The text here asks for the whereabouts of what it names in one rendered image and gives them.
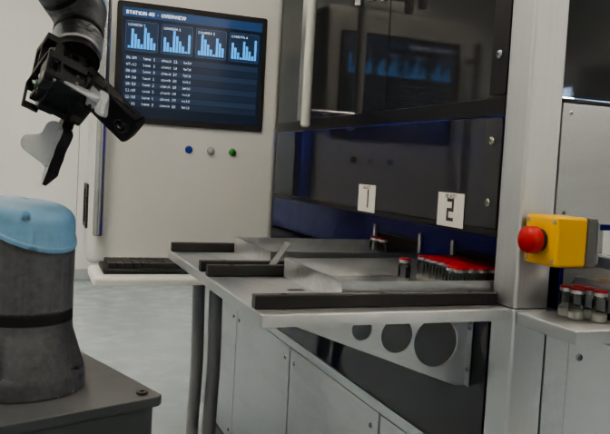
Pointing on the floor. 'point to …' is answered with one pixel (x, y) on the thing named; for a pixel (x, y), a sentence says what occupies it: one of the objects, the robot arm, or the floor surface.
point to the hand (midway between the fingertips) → (76, 155)
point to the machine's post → (526, 197)
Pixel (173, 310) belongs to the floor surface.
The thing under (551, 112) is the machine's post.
